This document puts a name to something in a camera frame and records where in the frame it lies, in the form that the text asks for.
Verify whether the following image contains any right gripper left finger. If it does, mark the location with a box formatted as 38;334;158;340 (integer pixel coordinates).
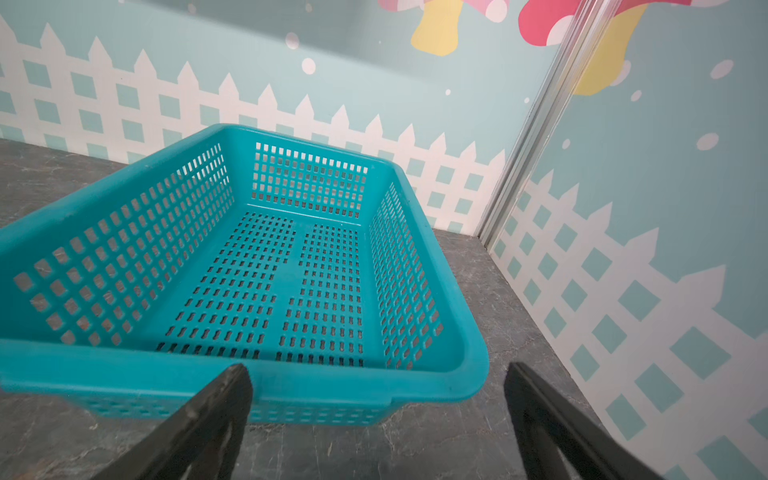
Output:
94;364;253;479

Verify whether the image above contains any teal plastic basket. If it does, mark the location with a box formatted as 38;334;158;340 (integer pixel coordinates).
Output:
1;125;489;426

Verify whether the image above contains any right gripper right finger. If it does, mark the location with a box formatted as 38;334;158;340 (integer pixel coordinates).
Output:
504;362;660;480

